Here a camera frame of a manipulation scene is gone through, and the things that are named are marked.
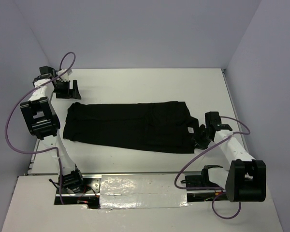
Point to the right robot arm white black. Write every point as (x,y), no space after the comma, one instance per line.
(245,179)

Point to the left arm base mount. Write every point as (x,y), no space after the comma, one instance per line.
(88,193)

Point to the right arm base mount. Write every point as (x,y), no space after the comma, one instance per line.
(194,183)

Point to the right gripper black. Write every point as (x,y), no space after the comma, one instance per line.
(201,144)

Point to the white foam board front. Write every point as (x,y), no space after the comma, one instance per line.
(32,209)

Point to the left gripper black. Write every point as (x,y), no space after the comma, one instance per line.
(72,94)

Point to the black long sleeve shirt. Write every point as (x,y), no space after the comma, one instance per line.
(165,127)

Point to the aluminium rail right edge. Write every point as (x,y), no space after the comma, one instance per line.
(236,108)

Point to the aluminium rail edge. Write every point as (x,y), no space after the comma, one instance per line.
(236,108)
(32,160)

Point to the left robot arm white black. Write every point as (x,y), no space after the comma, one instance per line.
(43,122)

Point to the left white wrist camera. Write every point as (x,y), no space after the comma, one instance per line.
(64,75)

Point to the aluminium rail left edge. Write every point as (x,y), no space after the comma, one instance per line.
(32,160)

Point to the silver foil sheet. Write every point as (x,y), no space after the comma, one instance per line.
(141,191)

